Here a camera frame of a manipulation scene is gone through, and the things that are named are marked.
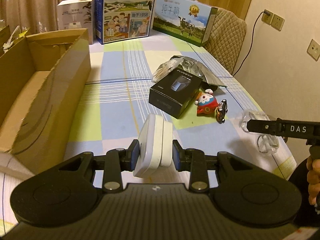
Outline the clear packet with white pad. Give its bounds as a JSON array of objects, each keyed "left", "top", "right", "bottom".
[{"left": 240, "top": 110, "right": 279, "bottom": 155}]

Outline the grey toy car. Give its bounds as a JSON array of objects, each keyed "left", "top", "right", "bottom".
[{"left": 216, "top": 99, "right": 228, "bottom": 124}]

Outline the black shaver box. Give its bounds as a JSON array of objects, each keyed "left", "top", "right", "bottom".
[{"left": 149, "top": 68, "right": 202, "bottom": 119}]

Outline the right hand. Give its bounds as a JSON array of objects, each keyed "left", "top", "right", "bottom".
[{"left": 306, "top": 156, "right": 319, "bottom": 215}]

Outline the checked bed sheet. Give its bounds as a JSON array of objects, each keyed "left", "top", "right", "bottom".
[{"left": 0, "top": 29, "right": 298, "bottom": 230}]

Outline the red white plush toy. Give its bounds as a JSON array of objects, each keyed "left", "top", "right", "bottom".
[{"left": 195, "top": 89, "right": 218, "bottom": 115}]

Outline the silver foil pouch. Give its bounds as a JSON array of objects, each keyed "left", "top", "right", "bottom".
[{"left": 170, "top": 55, "right": 227, "bottom": 87}]

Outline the bag of cotton swabs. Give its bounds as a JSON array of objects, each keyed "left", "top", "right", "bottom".
[{"left": 152, "top": 60, "right": 176, "bottom": 83}]

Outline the brown cardboard box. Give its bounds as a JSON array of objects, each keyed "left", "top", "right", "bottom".
[{"left": 1, "top": 29, "right": 91, "bottom": 180}]

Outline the quilted beige chair cover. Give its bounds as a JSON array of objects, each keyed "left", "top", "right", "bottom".
[{"left": 203, "top": 8, "right": 247, "bottom": 74}]

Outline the light blue cow milk box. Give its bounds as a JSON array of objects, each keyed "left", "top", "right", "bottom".
[{"left": 153, "top": 0, "right": 218, "bottom": 47}]

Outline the blue milk carton box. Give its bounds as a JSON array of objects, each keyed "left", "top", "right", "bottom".
[{"left": 95, "top": 0, "right": 155, "bottom": 44}]

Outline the white appliance box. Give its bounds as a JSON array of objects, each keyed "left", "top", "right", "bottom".
[{"left": 57, "top": 0, "right": 95, "bottom": 44}]

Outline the black power cable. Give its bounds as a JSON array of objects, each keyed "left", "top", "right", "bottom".
[{"left": 233, "top": 11, "right": 266, "bottom": 77}]

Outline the wall socket with plug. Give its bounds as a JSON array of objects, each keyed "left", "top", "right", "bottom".
[{"left": 261, "top": 9, "right": 274, "bottom": 25}]

